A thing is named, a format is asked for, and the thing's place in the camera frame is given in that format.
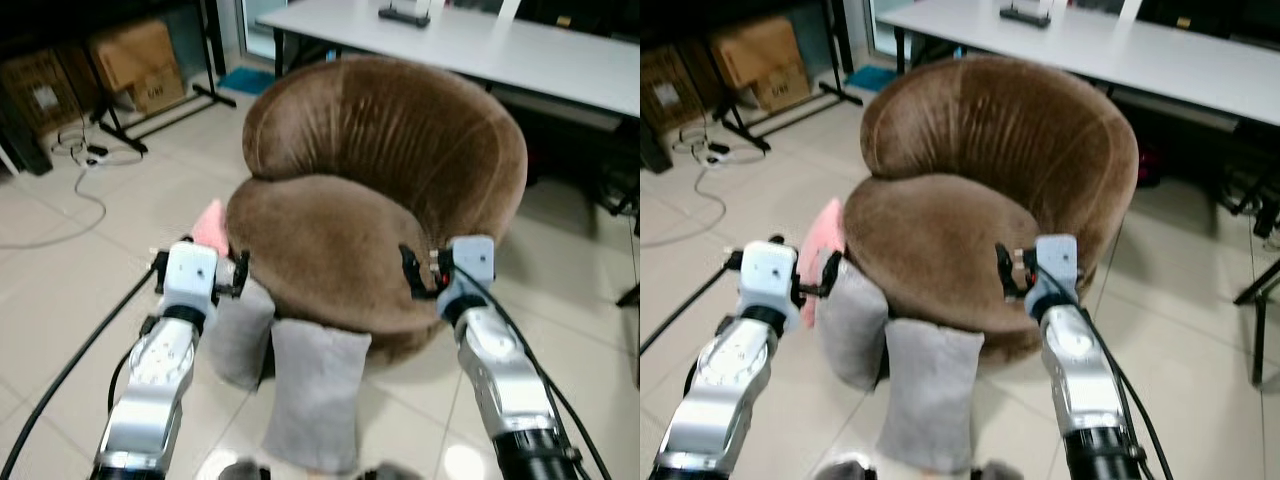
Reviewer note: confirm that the light brown cardboard box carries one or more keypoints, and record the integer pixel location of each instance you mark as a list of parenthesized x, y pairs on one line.
[(135, 60), (758, 55)]

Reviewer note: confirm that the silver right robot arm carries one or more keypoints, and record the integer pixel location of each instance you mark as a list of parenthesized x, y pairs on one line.
[(1085, 385), (505, 385)]

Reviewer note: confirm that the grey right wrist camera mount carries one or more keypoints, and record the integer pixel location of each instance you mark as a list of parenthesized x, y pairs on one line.
[(1058, 262), (470, 262)]

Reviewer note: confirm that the grey left robot foot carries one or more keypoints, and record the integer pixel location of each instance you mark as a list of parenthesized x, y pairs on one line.
[(242, 470), (845, 470)]

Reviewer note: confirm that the pink pillow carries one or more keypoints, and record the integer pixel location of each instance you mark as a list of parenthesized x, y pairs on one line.
[(825, 235), (212, 228)]

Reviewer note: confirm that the grey right robot foot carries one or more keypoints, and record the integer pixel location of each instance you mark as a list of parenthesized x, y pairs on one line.
[(1000, 472), (392, 472)]

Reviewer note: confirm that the brown plush round sofa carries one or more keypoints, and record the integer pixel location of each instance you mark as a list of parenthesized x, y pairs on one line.
[(380, 160), (1000, 160)]

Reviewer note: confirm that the black metal stand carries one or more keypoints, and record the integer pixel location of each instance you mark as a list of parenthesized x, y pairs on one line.
[(628, 200), (1258, 320)]

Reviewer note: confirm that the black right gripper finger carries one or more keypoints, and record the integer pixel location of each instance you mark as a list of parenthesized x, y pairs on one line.
[(410, 270), (1006, 268)]

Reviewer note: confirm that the black metal rack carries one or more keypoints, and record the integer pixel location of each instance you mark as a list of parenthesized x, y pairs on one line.
[(215, 95), (840, 95)]

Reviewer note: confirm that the blue floor mat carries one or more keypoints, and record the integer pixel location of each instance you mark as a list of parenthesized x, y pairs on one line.
[(870, 78), (246, 80)]

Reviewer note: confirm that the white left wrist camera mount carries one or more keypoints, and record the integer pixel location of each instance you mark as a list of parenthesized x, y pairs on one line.
[(768, 280), (190, 275)]

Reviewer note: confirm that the grey robot foot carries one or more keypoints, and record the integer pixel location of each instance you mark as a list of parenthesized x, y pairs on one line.
[(845, 470), (1000, 472), (242, 470), (392, 472)]

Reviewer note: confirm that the flat black device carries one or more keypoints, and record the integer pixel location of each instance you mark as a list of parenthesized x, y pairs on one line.
[(403, 16), (1025, 17)]

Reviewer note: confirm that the dark printed cardboard box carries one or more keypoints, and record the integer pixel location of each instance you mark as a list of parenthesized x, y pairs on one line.
[(35, 90), (668, 90)]

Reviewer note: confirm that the white power strip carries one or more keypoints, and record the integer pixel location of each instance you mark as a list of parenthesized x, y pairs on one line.
[(717, 151), (97, 151)]

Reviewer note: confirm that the white stand post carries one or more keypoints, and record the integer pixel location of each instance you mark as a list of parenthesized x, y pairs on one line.
[(508, 10), (1131, 10)]

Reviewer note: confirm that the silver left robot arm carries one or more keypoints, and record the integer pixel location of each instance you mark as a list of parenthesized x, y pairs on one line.
[(150, 390), (715, 395)]

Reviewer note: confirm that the long white table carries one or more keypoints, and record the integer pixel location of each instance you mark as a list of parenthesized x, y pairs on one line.
[(1120, 55), (480, 50)]

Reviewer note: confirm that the grey pillow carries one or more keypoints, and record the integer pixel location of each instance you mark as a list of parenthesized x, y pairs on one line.
[(932, 400), (242, 340), (318, 400), (855, 330)]

